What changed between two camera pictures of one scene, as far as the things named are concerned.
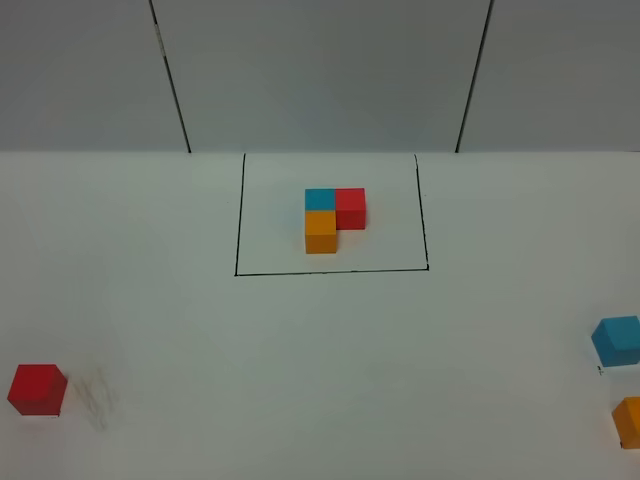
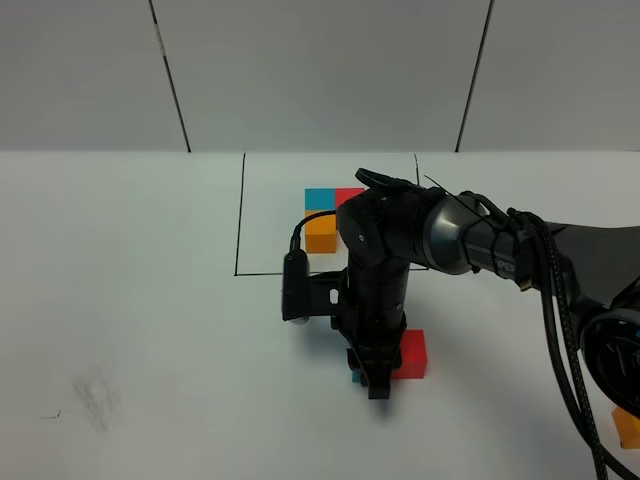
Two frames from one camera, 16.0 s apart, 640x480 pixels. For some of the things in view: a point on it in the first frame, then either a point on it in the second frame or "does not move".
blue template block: x=320 y=199 does not move
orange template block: x=321 y=232 does not move
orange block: x=626 y=418 does not move
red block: x=38 y=390 → x=414 y=356
